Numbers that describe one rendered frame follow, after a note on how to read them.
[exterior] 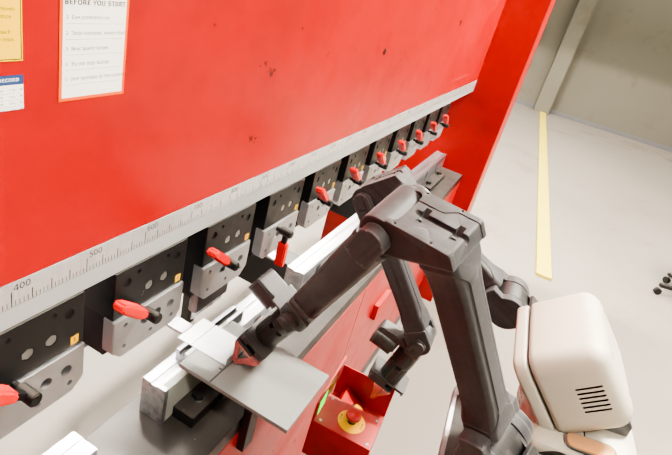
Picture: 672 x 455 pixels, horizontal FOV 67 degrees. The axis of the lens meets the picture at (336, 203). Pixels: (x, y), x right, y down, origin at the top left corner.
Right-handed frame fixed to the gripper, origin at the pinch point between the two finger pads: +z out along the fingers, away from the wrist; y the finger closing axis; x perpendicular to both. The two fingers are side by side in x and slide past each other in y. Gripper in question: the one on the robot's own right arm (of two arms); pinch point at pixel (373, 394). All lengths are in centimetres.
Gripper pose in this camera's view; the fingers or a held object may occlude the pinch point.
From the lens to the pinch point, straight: 146.7
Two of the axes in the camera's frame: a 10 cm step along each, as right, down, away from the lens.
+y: -8.1, -5.7, 1.3
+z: -4.6, 7.6, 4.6
